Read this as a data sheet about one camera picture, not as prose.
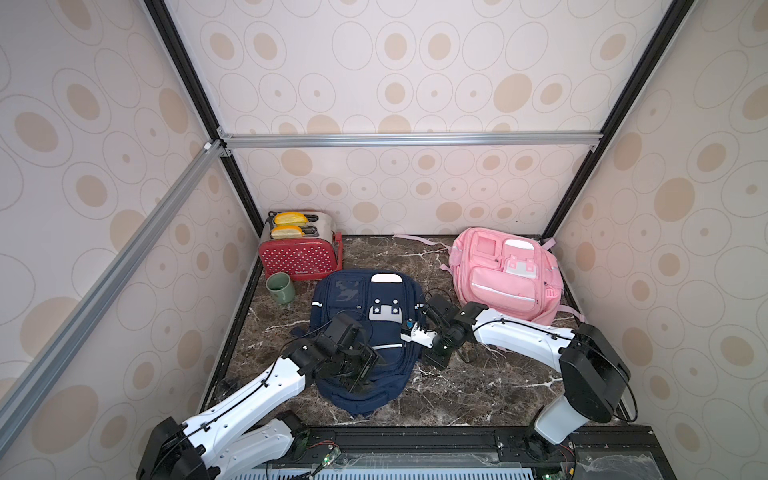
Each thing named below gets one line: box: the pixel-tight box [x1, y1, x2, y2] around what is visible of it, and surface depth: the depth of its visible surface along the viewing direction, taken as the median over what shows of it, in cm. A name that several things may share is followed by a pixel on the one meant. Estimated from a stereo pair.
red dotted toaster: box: [258, 211, 344, 281], surface depth 101 cm
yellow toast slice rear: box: [274, 211, 309, 226], surface depth 99 cm
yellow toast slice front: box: [271, 225, 304, 239], surface depth 96 cm
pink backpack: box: [394, 227, 585, 326], surface depth 105 cm
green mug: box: [265, 272, 296, 305], surface depth 101 cm
